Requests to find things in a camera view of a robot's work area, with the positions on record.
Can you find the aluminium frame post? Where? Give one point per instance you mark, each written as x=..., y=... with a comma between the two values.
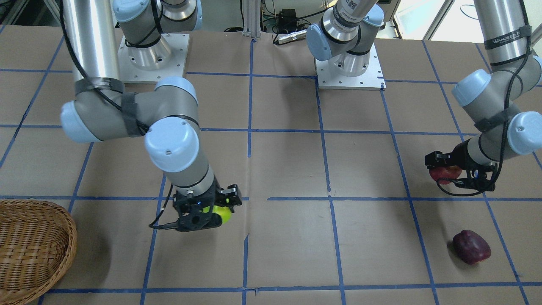
x=251, y=12

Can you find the woven wicker basket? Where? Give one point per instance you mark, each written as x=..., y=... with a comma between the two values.
x=38, y=241

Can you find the green apple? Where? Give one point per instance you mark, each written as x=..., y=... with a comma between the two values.
x=219, y=215

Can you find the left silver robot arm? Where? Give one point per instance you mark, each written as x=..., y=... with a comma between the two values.
x=488, y=98

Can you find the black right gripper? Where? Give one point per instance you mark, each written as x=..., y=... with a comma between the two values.
x=233, y=195

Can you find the red yellow apple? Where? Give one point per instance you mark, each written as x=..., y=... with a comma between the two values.
x=444, y=175

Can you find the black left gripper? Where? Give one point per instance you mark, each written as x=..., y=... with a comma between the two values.
x=460, y=156

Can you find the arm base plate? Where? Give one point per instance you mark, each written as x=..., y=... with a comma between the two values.
x=347, y=71
x=149, y=65

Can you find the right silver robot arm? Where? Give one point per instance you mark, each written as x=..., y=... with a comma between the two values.
x=167, y=117

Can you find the dark red apple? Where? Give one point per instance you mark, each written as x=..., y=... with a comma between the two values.
x=470, y=247

